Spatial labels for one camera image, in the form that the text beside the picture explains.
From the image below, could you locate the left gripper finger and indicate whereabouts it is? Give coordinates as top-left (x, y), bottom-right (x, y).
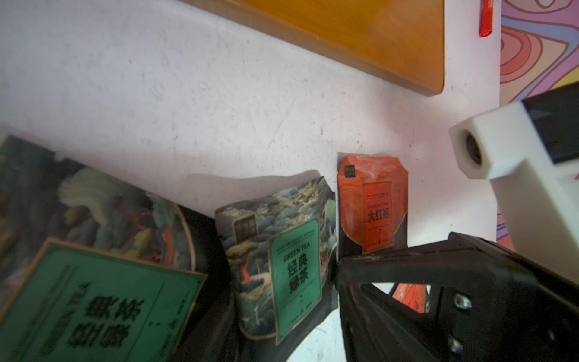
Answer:
top-left (337, 232), bottom-right (578, 361)

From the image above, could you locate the yellow wooden two-tier shelf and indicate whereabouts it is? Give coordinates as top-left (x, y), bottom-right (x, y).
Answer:
top-left (191, 0), bottom-right (445, 97)

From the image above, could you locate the red tea bag lower right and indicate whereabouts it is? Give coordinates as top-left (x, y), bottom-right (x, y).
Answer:
top-left (390, 283), bottom-right (431, 314)

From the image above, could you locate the red tea bag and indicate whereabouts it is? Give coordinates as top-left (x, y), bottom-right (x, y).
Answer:
top-left (338, 155), bottom-right (409, 259)
top-left (390, 283), bottom-right (431, 314)

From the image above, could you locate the red tea bag upper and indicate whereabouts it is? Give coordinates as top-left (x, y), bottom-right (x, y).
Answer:
top-left (338, 155), bottom-right (409, 259)

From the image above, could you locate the red marker pen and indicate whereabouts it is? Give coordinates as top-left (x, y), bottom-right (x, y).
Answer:
top-left (479, 0), bottom-right (494, 38)

